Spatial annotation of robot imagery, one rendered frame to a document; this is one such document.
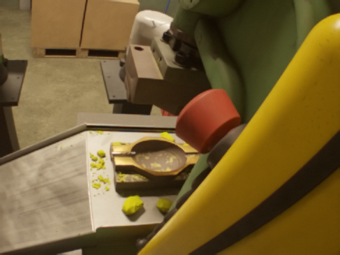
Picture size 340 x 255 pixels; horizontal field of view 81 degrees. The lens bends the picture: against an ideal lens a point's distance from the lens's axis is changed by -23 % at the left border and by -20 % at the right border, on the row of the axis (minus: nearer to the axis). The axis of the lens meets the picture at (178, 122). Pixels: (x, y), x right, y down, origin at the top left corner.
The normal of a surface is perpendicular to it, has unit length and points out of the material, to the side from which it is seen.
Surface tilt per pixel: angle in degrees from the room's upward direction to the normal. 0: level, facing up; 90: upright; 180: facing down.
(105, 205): 0
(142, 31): 89
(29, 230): 30
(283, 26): 90
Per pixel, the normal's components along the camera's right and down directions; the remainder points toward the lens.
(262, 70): -0.92, -0.04
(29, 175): -0.21, -0.66
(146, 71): 0.29, -0.74
